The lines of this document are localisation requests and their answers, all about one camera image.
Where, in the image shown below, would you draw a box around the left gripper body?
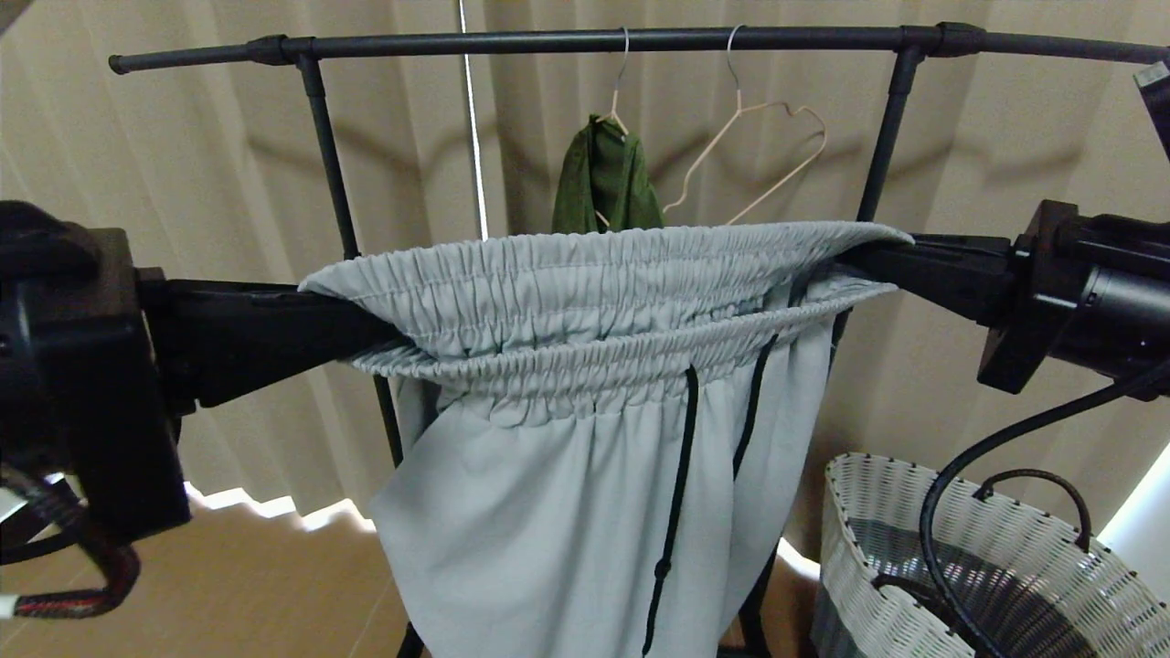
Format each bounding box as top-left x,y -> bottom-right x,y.
0,227 -> 197,544

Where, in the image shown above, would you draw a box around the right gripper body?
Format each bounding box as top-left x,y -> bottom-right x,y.
976,198 -> 1170,398

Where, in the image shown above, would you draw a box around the pale grey shorts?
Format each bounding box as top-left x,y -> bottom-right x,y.
298,221 -> 916,658

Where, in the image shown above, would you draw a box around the green long-sleeved shirt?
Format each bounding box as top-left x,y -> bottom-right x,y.
550,113 -> 666,235

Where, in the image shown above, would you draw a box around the white laundry basket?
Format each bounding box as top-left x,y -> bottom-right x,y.
810,451 -> 1170,658

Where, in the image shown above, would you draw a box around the black clothes rack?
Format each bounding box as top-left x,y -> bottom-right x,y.
107,22 -> 1170,658

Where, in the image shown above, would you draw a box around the beige curtain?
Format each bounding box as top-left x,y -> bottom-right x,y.
0,0 -> 1170,558

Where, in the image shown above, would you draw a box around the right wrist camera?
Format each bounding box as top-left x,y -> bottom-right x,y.
1133,58 -> 1170,164

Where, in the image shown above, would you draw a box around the black cable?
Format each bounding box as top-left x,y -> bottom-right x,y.
918,358 -> 1170,658

